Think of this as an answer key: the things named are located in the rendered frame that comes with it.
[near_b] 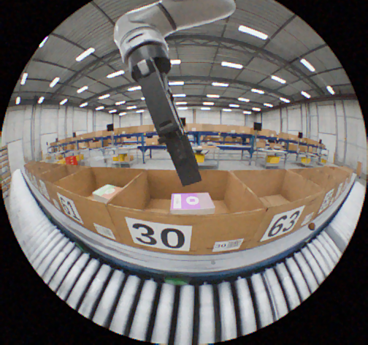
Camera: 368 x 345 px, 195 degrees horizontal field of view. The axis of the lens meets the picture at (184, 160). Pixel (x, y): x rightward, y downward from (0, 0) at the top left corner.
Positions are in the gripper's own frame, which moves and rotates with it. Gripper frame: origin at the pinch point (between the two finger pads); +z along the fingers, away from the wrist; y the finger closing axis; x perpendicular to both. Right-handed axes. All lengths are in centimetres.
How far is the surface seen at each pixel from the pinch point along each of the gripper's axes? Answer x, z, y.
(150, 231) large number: -14.0, 13.7, 0.8
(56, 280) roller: -61, 22, 34
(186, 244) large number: -7.4, 20.8, 0.7
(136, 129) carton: -222, -121, -450
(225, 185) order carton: 10.0, 24.4, -28.3
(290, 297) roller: 21, 53, 27
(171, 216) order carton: -7.0, 10.3, 0.6
